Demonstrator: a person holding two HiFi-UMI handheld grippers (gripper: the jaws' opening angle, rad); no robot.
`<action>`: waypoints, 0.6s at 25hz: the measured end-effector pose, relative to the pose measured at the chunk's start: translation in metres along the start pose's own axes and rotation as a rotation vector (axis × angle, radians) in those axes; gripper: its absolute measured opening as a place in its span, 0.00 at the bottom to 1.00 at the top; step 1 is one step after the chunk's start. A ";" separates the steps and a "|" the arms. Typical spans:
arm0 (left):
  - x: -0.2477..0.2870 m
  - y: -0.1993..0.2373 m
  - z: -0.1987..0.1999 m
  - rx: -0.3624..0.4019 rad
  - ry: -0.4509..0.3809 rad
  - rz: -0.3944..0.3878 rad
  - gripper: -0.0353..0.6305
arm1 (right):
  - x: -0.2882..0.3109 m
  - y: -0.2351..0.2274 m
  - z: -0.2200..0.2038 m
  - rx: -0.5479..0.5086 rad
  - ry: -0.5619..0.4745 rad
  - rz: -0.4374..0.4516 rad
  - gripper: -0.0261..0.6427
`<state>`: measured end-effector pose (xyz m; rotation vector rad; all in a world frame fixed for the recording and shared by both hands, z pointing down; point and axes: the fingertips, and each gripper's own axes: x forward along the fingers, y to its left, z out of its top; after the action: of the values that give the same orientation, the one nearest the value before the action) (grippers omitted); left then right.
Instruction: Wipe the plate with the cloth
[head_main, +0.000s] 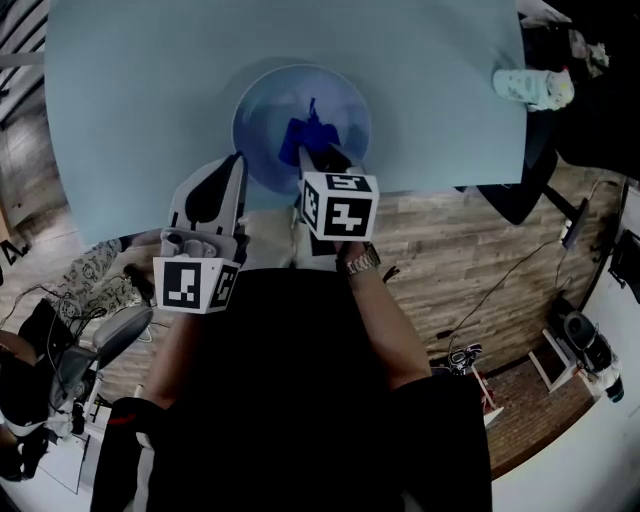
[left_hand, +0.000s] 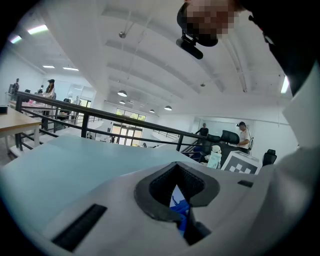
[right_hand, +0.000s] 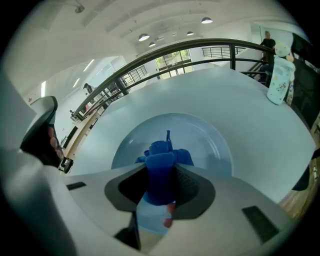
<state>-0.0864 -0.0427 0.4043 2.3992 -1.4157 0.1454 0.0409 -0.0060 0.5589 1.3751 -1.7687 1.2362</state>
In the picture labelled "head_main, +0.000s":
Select person's right forearm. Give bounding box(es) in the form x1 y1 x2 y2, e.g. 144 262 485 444
334 239 432 391

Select black grey device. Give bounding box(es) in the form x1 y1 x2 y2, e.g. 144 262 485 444
547 297 625 404

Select small plush toy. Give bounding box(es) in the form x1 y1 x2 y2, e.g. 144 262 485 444
492 67 575 112

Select white stool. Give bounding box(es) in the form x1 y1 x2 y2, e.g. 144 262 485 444
528 329 576 394

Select black bag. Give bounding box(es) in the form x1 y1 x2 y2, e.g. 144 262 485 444
607 229 640 304

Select blue cloth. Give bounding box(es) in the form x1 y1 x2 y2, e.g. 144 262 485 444
278 97 340 166

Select person's black shirt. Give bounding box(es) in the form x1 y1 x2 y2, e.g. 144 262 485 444
92 267 494 512

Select black floor cable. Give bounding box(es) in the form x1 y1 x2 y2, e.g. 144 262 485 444
434 237 564 341

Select grey office chair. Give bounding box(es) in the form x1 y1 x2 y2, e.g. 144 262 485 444
47 304 154 416

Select pale blue big plate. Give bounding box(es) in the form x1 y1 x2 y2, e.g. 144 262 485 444
231 63 372 195

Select black office chair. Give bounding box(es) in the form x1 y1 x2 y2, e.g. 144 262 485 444
453 0 640 251

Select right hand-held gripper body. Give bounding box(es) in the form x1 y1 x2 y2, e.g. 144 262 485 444
298 171 380 257

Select person's left forearm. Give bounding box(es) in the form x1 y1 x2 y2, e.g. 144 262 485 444
142 312 206 409

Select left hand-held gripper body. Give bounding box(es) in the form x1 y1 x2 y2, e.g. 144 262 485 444
152 227 250 315

